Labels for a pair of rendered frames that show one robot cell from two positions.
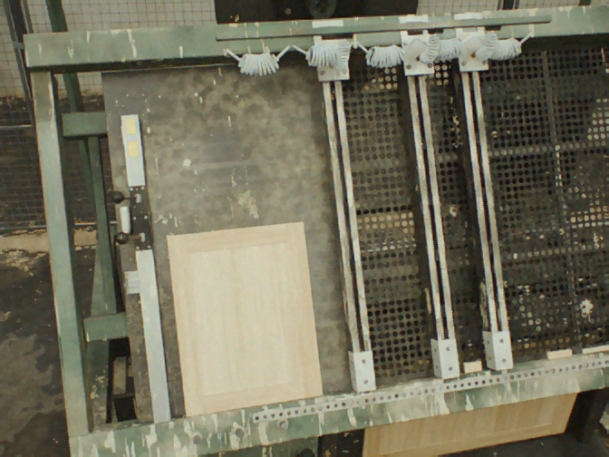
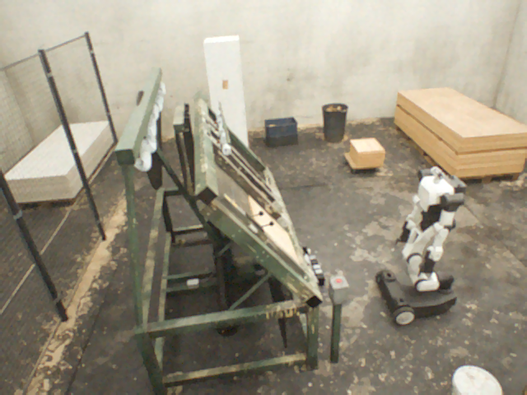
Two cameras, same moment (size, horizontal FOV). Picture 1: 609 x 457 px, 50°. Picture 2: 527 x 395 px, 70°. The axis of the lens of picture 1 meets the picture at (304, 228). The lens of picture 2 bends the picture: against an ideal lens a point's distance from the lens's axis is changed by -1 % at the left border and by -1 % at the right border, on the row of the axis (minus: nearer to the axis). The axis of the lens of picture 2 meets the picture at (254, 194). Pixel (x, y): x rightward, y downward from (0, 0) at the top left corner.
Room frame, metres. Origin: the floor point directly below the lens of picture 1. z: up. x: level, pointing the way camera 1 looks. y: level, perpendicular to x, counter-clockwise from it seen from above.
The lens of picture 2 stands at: (1.42, 2.73, 2.96)
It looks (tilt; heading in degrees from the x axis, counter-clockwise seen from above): 30 degrees down; 277
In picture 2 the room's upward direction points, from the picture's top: 5 degrees counter-clockwise
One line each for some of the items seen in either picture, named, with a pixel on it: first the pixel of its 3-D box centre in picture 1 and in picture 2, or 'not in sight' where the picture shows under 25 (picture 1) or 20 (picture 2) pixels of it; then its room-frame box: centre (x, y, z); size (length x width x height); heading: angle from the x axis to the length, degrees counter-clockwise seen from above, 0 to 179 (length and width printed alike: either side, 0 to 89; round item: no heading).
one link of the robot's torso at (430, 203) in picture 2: not in sight; (440, 195); (0.18, -0.12, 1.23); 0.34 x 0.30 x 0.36; 97
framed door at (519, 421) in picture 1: (475, 403); not in sight; (1.78, -0.68, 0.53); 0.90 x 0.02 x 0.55; 103
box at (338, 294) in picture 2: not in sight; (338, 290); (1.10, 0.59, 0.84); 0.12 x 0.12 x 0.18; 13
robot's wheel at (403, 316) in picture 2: not in sight; (403, 316); (0.41, 0.18, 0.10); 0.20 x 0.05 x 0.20; 7
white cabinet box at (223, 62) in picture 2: not in sight; (228, 99); (2.56, -4.00, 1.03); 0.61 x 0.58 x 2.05; 97
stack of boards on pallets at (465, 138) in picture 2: not in sight; (450, 130); (-1.31, -3.68, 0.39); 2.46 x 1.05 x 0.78; 97
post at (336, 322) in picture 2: not in sight; (335, 331); (1.10, 0.59, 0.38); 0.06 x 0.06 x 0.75; 13
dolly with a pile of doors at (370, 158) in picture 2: not in sight; (362, 155); (0.25, -3.18, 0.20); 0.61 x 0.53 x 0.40; 97
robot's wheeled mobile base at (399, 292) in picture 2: not in sight; (419, 286); (0.20, -0.11, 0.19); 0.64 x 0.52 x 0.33; 7
